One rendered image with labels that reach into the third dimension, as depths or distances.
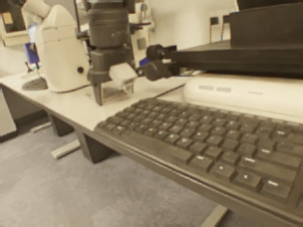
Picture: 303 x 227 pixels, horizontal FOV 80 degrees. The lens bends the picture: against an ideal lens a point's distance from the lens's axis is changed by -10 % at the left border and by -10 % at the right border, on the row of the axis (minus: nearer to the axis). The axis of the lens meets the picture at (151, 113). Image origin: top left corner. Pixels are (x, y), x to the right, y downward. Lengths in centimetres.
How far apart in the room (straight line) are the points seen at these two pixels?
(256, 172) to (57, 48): 68
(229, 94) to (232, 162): 16
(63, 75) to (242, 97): 60
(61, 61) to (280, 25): 64
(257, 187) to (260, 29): 26
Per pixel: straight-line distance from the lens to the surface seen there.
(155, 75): 37
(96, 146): 166
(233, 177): 20
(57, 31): 75
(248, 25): 38
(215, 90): 35
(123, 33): 43
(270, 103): 31
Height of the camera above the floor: 89
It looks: 21 degrees down
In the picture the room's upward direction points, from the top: 9 degrees counter-clockwise
